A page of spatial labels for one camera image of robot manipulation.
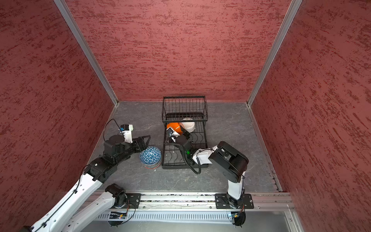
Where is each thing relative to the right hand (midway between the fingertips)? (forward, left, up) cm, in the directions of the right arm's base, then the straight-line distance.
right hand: (177, 131), depth 90 cm
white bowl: (+6, -8, -4) cm, 11 cm away
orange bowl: (+1, 0, +5) cm, 5 cm away
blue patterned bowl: (-15, +16, -3) cm, 22 cm away
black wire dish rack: (+25, +4, -6) cm, 26 cm away
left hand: (-12, +16, +11) cm, 23 cm away
